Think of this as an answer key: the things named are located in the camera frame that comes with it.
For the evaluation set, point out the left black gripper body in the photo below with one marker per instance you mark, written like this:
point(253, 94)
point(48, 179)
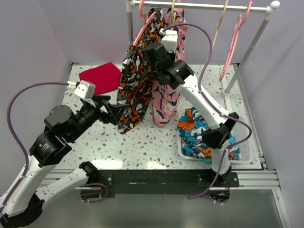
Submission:
point(90, 113)

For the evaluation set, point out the orange black camo shorts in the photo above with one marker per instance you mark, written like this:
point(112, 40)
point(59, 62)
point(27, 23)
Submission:
point(135, 87)

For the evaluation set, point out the pink hanger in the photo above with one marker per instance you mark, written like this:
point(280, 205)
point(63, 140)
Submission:
point(146, 21)
point(239, 23)

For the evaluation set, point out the white plastic basket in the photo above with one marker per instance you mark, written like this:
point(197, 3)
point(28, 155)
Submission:
point(239, 154)

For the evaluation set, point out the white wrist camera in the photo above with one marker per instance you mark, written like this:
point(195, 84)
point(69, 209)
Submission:
point(83, 90)
point(169, 40)

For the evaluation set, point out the left pink hanger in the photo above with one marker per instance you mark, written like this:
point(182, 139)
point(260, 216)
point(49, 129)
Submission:
point(146, 21)

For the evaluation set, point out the right pink hanger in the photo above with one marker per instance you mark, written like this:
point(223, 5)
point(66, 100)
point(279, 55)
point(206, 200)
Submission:
point(239, 23)

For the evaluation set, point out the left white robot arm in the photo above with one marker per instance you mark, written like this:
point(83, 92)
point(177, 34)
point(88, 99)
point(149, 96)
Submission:
point(25, 200)

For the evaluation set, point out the beige wooden hanger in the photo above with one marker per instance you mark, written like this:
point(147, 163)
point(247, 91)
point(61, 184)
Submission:
point(219, 23)
point(173, 13)

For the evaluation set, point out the blue orange patterned shorts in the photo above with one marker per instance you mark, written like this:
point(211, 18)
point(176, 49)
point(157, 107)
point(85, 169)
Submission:
point(192, 126)

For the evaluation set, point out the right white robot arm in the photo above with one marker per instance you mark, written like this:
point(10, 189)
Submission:
point(180, 77)

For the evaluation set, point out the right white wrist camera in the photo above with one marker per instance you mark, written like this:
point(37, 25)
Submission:
point(169, 40)

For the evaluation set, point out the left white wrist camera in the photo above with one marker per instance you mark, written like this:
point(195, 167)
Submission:
point(83, 90)

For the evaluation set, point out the pink navy patterned shorts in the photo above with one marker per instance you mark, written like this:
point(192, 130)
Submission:
point(164, 98)

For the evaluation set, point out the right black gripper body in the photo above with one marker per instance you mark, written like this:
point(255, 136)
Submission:
point(155, 74)

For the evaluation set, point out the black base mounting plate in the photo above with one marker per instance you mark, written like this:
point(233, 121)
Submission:
point(178, 182)

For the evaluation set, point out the red folded cloth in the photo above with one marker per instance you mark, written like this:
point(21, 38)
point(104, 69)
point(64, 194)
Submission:
point(106, 78)

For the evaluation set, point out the white clothes rack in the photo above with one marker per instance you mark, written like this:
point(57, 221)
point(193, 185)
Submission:
point(268, 11)

